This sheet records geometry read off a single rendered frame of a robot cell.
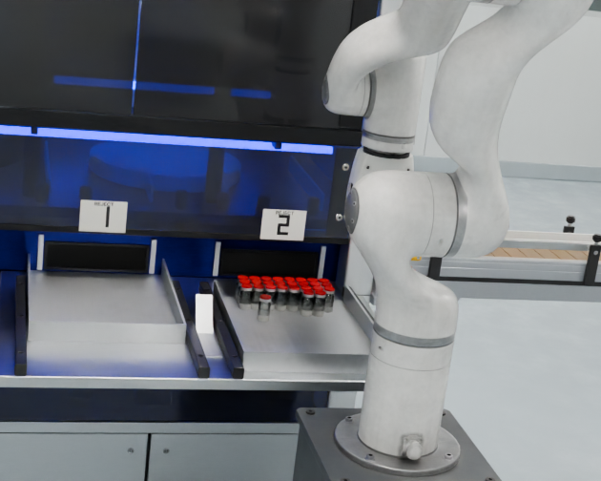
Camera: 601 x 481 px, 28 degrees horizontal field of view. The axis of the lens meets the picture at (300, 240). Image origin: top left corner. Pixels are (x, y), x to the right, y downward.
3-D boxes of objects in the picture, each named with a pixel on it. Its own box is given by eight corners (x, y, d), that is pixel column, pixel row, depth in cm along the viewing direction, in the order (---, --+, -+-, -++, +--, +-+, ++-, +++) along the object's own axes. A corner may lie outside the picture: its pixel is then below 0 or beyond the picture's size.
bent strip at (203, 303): (192, 324, 212) (195, 293, 210) (209, 324, 212) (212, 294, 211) (204, 357, 199) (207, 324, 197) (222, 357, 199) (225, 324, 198)
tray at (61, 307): (27, 271, 228) (28, 253, 227) (162, 275, 234) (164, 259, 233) (28, 340, 197) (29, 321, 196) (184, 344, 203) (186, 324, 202)
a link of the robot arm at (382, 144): (408, 127, 195) (405, 145, 196) (357, 123, 193) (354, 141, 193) (424, 139, 187) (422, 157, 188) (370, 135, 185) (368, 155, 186)
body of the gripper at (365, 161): (410, 140, 195) (401, 206, 198) (350, 136, 193) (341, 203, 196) (424, 152, 188) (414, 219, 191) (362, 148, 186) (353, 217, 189)
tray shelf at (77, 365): (-1, 279, 228) (0, 270, 227) (352, 291, 244) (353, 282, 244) (-6, 386, 183) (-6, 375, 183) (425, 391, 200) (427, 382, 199)
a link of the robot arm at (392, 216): (466, 348, 171) (493, 187, 163) (341, 345, 166) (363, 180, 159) (439, 317, 182) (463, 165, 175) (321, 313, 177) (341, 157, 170)
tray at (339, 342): (212, 297, 226) (214, 280, 225) (344, 301, 232) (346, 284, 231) (241, 371, 195) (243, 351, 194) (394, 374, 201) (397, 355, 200)
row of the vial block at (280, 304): (238, 305, 223) (239, 282, 221) (330, 308, 227) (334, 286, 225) (239, 310, 221) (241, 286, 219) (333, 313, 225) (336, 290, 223)
